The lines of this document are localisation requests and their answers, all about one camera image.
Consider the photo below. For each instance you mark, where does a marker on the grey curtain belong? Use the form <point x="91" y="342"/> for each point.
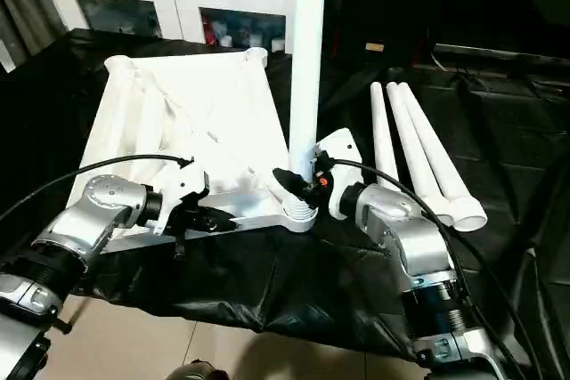
<point x="22" y="6"/>

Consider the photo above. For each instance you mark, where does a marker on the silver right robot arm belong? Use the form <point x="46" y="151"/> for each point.
<point x="423" y="246"/>

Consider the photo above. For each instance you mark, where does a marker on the white plastic table leg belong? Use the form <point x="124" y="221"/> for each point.
<point x="307" y="64"/>
<point x="438" y="148"/>
<point x="383" y="131"/>
<point x="412" y="139"/>

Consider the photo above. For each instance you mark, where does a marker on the dark round robot part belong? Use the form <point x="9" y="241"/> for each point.
<point x="196" y="371"/>

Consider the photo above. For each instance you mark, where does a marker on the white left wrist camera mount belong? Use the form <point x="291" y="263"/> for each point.
<point x="182" y="180"/>

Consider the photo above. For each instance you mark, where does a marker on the black cloth mat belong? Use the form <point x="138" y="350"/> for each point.
<point x="267" y="282"/>

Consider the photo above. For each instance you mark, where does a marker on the dark metal rail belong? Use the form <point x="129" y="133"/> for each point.
<point x="499" y="54"/>

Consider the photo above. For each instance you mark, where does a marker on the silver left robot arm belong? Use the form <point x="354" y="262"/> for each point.
<point x="80" y="224"/>

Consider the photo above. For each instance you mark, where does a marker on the black metal stand leg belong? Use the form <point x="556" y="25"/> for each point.
<point x="64" y="326"/>

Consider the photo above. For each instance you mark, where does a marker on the white plastic table top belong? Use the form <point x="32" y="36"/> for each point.
<point x="200" y="86"/>

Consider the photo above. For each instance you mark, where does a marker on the small tan label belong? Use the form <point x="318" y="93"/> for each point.
<point x="374" y="46"/>

